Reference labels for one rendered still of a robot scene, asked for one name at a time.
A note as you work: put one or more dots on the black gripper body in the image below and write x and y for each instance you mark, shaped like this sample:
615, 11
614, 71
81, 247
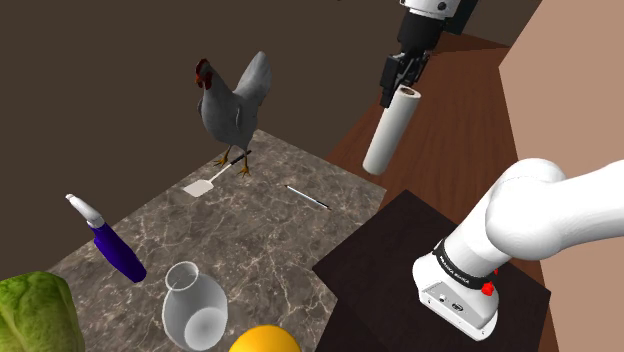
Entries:
417, 31

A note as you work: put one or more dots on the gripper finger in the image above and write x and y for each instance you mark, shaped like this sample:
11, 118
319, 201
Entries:
415, 68
389, 80

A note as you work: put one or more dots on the white paper towel roll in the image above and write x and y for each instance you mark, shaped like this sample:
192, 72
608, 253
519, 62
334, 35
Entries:
390, 134

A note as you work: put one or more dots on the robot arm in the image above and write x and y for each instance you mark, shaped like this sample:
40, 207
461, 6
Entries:
536, 214

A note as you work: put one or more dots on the thin silver pen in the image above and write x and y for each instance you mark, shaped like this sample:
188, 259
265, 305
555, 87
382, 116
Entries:
307, 197

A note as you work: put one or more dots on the grey chicken figure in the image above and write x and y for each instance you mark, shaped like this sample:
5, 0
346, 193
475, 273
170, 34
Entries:
229, 114

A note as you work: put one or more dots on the dark robot stand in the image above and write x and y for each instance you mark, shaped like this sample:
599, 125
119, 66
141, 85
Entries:
380, 273

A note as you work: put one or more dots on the yellow orange fruit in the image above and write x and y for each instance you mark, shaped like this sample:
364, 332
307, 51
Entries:
265, 341

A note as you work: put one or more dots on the white glass vase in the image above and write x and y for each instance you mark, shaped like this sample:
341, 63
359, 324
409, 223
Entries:
195, 304

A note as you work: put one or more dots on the blue spray bottle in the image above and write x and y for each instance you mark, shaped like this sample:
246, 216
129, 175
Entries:
117, 251

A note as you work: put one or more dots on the green lettuce head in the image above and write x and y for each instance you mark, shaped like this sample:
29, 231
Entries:
34, 317

